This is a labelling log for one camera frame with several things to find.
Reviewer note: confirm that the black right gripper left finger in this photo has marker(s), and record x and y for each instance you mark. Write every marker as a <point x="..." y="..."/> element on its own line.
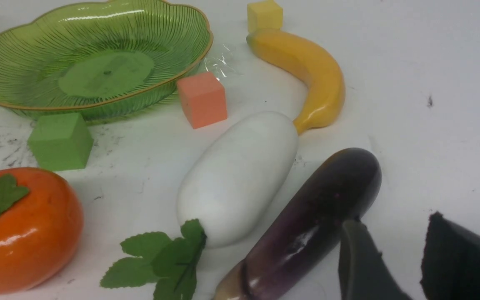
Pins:
<point x="362" y="272"/>

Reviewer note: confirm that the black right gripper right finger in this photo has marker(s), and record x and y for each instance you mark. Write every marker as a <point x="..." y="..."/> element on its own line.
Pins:
<point x="451" y="261"/>

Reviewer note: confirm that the white radish with leaves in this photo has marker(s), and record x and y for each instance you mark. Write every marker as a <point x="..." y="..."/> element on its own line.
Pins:
<point x="220" y="200"/>

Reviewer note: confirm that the orange plastic persimmon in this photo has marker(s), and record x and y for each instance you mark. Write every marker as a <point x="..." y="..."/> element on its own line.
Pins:
<point x="41" y="222"/>

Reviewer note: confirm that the purple plastic eggplant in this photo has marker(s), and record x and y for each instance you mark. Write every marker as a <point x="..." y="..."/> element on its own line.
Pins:
<point x="308" y="228"/>

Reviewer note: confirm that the yellow plastic banana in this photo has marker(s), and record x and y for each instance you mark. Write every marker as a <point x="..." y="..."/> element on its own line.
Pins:
<point x="310" y="63"/>

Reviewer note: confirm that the salmon foam cube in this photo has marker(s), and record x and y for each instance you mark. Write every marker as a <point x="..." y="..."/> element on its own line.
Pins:
<point x="202" y="99"/>

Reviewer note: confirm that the yellow foam cube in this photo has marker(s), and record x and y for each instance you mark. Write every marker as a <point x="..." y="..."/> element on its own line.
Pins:
<point x="264" y="14"/>

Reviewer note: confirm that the green foam cube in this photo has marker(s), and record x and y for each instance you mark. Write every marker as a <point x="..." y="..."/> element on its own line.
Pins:
<point x="61" y="142"/>

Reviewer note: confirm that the green glass scalloped plate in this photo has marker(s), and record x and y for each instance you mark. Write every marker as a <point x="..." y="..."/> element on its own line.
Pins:
<point x="104" y="60"/>

